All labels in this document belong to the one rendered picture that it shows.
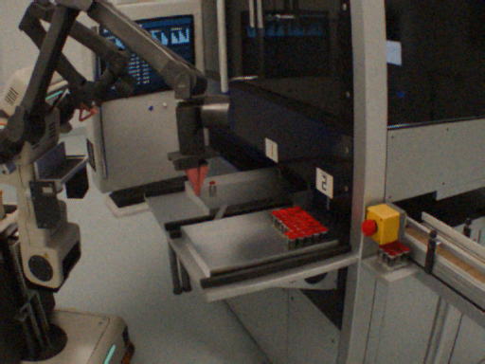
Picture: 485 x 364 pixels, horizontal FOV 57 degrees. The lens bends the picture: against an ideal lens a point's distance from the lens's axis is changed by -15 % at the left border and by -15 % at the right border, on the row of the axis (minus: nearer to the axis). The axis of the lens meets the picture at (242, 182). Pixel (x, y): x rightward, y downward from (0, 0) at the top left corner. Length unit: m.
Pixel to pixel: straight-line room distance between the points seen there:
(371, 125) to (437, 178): 0.30
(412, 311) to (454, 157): 0.49
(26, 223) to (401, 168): 1.15
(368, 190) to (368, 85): 0.25
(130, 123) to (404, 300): 1.21
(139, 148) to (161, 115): 0.16
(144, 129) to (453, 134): 1.20
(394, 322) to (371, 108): 0.68
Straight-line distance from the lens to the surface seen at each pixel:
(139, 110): 2.00
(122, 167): 2.03
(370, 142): 1.19
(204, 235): 1.42
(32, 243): 1.67
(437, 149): 1.35
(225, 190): 1.73
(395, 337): 1.58
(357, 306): 1.38
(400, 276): 1.23
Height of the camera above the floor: 1.50
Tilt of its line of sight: 20 degrees down
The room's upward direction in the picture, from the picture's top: 2 degrees counter-clockwise
